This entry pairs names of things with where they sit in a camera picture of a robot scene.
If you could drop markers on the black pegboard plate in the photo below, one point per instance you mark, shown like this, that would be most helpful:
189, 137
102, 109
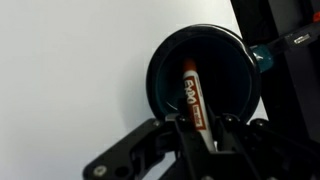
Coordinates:
300, 100

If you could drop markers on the orange white dry-erase marker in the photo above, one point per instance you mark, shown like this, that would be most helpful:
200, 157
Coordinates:
193, 96

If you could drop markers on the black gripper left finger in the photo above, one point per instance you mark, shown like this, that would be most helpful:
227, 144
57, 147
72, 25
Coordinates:
140, 150

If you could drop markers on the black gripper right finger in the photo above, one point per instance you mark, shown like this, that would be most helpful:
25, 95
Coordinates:
276, 153

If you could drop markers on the dark teal mug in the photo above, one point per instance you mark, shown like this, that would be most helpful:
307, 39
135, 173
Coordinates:
226, 73

